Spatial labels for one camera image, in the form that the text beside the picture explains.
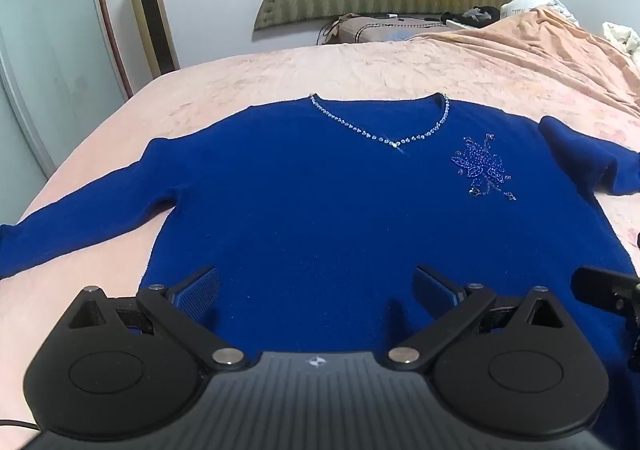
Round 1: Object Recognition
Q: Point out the thin black cable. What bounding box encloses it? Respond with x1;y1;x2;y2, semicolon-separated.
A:
317;17;342;45

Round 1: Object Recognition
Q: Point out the white printed quilt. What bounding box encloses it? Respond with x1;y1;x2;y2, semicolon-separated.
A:
501;0;581;27

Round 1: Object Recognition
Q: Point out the pink bed sheet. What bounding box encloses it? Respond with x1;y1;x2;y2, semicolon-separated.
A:
0;7;640;431

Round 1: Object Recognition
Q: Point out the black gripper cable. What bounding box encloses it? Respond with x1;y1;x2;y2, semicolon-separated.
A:
0;417;45;432

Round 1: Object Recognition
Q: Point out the flower print glass door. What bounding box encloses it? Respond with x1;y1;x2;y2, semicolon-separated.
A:
0;0;135;226

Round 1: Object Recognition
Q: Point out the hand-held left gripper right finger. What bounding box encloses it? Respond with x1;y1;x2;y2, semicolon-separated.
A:
386;265;566;372

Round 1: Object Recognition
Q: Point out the blue beaded sweater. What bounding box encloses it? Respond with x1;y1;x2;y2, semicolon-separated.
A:
0;92;640;450

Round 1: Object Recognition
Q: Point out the gold tower fan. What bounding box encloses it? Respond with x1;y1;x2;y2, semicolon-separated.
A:
124;0;181;78

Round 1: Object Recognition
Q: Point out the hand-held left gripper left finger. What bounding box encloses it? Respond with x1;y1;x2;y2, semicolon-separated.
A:
67;266;248;372

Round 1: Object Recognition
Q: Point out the dark clothes pile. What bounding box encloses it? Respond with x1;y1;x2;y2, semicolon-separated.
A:
442;6;502;27

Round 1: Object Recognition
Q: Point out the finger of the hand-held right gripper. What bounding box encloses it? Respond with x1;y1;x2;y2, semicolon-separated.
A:
571;266;640;316

